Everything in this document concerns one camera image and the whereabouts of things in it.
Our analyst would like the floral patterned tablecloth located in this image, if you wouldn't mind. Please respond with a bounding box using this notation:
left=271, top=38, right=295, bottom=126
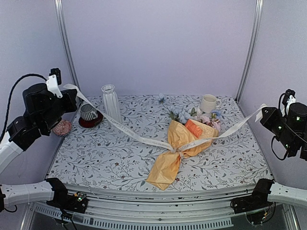
left=48, top=95, right=272, bottom=192

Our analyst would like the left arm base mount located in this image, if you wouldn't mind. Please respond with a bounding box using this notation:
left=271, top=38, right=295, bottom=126
left=46, top=178, right=88, bottom=214

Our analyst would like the cream ceramic mug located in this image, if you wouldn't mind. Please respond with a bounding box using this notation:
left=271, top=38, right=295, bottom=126
left=200, top=94, right=221, bottom=113

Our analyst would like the striped black white cup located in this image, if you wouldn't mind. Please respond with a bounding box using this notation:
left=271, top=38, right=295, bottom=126
left=80, top=104, right=98, bottom=121

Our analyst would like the dark red saucer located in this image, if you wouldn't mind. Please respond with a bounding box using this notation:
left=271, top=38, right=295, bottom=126
left=78, top=111, right=103, bottom=128

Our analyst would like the pink patterned ball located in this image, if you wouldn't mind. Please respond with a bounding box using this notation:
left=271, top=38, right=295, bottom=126
left=52, top=119, right=72, bottom=137

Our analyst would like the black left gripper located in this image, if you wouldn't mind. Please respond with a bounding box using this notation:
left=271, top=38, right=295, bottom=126
left=39, top=88, right=78, bottom=131

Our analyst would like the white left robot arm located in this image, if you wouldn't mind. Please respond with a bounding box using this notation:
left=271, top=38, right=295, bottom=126
left=0, top=83, right=77, bottom=210

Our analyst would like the left aluminium frame post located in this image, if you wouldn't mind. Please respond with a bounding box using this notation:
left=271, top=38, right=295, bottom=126
left=54, top=0, right=80, bottom=88

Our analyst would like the white ribbed ceramic vase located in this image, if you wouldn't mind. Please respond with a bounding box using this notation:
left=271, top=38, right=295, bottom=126
left=101, top=84, right=122, bottom=124

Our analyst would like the aluminium front rail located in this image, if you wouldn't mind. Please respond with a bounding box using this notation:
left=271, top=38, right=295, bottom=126
left=28, top=185, right=300, bottom=230

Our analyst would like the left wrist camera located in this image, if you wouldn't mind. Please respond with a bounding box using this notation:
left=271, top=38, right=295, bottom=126
left=46, top=68, right=63, bottom=98

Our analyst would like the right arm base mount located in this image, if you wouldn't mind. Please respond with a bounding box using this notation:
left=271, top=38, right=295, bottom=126
left=230, top=179, right=276, bottom=226

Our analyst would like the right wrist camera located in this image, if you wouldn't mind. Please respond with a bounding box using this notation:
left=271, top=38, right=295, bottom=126
left=282, top=89, right=297, bottom=115

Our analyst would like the orange paper flower bouquet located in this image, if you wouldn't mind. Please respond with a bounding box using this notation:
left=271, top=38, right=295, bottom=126
left=146, top=105, right=219, bottom=190

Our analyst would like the right aluminium frame post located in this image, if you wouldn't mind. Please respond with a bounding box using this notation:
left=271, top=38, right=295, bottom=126
left=235, top=0, right=264, bottom=104

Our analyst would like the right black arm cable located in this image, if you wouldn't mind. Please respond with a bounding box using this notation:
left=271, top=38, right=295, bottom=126
left=271, top=93, right=292, bottom=161

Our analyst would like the aluminium frame post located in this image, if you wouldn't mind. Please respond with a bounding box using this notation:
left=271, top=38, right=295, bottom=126
left=54, top=0, right=80, bottom=88
left=235, top=0, right=264, bottom=104

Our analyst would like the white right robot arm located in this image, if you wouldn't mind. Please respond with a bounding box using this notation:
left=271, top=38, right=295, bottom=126
left=248, top=102, right=307, bottom=209

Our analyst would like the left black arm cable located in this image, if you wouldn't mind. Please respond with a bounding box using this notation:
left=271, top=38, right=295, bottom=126
left=0, top=73, right=47, bottom=144

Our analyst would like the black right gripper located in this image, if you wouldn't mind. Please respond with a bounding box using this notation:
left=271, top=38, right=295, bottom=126
left=260, top=106, right=297, bottom=152

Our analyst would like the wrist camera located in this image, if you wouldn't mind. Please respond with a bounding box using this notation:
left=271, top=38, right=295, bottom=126
left=46, top=68, right=63, bottom=98
left=282, top=89, right=297, bottom=115

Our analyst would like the white printed ribbon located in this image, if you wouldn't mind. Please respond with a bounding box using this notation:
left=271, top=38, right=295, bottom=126
left=62, top=83, right=267, bottom=159

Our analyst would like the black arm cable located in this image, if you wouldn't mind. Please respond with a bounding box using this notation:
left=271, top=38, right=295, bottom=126
left=0, top=73, right=47, bottom=144
left=271, top=93, right=292, bottom=161

